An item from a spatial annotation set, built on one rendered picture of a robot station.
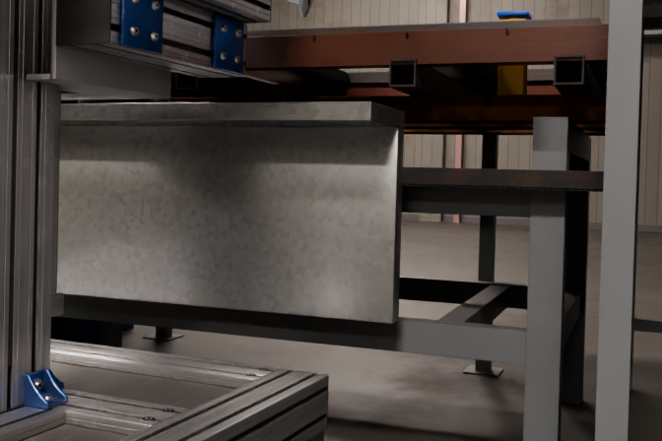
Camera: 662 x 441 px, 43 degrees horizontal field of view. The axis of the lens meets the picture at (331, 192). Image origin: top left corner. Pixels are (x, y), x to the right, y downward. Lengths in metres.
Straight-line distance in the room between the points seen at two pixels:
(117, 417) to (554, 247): 0.79
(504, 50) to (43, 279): 0.84
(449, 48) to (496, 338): 0.53
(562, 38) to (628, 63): 0.37
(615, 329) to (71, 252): 1.11
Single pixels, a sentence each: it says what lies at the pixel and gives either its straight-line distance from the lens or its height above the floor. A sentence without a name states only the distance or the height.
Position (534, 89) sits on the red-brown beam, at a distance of 2.18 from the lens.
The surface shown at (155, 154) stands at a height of 0.59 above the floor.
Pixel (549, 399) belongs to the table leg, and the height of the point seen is 0.18.
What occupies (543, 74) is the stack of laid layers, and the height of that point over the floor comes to 0.83.
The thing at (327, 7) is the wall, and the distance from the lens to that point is 12.03.
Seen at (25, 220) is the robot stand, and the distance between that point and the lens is 1.23.
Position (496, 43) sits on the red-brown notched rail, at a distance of 1.50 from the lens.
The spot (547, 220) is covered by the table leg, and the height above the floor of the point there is 0.49.
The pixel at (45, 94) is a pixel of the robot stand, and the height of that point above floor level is 0.67.
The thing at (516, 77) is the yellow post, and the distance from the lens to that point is 1.66.
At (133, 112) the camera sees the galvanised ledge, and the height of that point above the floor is 0.66.
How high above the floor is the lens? 0.56
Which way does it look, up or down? 1 degrees down
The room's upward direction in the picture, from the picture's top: 2 degrees clockwise
